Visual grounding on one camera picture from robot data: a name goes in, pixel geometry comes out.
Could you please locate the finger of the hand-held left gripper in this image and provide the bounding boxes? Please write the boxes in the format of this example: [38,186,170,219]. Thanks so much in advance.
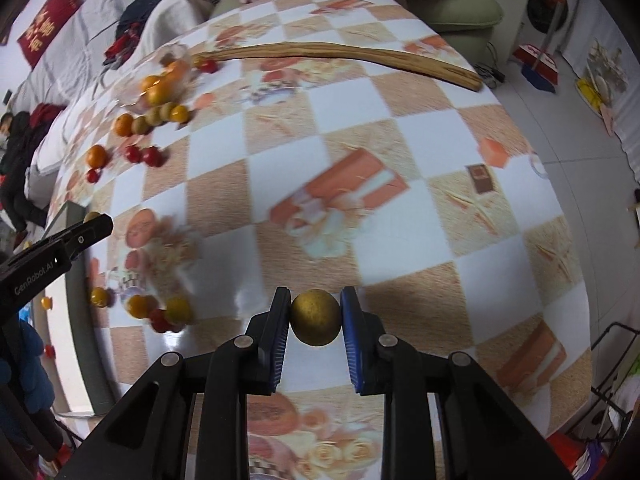
[62,213,115,262]

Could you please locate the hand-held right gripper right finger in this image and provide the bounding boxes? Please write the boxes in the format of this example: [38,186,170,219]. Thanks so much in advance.
[340,286,572,480]

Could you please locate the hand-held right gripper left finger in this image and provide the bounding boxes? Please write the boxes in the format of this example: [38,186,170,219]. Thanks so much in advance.
[57,287,292,480]

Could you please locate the golden green round fruit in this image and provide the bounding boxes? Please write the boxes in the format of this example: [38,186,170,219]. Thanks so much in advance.
[290,288,343,347]

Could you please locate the person's left forearm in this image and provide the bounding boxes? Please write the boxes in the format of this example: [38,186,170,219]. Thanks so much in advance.
[0,317,65,463]

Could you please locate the grey bench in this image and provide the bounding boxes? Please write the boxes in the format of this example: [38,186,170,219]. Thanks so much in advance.
[44,202,121,416]

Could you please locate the checkered printed tablecloth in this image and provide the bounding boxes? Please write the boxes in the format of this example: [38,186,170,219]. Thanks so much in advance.
[47,0,595,480]

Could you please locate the red cushion with gold print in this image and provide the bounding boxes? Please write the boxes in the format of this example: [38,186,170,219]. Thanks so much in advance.
[17,0,85,70]

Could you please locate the dark clothes pile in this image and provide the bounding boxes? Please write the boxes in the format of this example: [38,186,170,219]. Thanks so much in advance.
[102,0,166,67]

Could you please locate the long curved wooden stick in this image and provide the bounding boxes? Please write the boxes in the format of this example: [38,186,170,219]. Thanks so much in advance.
[192,41,484,93]

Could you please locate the red and blue broom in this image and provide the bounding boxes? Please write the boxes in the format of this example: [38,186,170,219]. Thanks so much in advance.
[515,0,571,95]

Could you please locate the yellow plastic bag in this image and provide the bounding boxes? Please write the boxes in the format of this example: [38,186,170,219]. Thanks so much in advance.
[576,77,603,108]

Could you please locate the green armchair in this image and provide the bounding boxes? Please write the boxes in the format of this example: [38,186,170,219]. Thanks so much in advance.
[212,0,503,63]

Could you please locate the white washing machine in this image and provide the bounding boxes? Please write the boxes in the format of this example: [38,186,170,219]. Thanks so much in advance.
[520,0,583,53]

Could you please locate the black wire rack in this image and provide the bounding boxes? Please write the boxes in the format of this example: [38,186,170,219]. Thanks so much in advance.
[590,322,640,441]

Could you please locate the power strip with cables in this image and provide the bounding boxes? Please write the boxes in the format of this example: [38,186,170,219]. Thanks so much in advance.
[472,62,507,90]

